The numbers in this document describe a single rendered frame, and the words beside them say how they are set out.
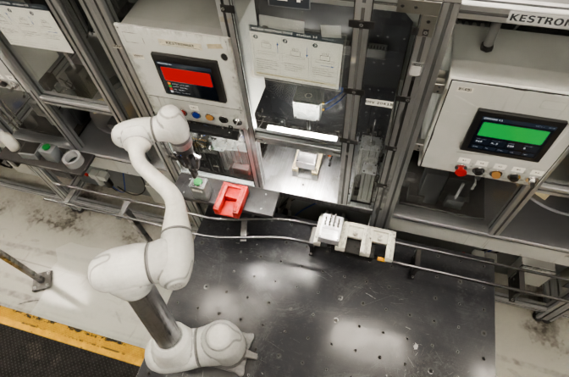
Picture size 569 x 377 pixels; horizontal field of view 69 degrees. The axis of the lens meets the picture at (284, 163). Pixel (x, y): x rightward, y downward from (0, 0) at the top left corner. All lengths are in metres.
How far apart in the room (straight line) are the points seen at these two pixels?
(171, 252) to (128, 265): 0.13
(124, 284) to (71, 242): 2.02
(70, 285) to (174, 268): 1.96
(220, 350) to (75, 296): 1.60
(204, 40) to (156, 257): 0.71
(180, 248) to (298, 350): 0.89
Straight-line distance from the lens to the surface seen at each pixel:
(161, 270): 1.35
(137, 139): 1.66
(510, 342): 2.97
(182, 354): 1.84
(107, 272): 1.40
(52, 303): 3.26
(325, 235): 1.93
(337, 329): 2.05
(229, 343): 1.80
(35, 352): 3.19
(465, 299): 2.21
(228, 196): 2.04
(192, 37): 1.46
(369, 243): 1.99
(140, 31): 1.55
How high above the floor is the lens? 2.68
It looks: 55 degrees down
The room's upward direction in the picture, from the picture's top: 6 degrees counter-clockwise
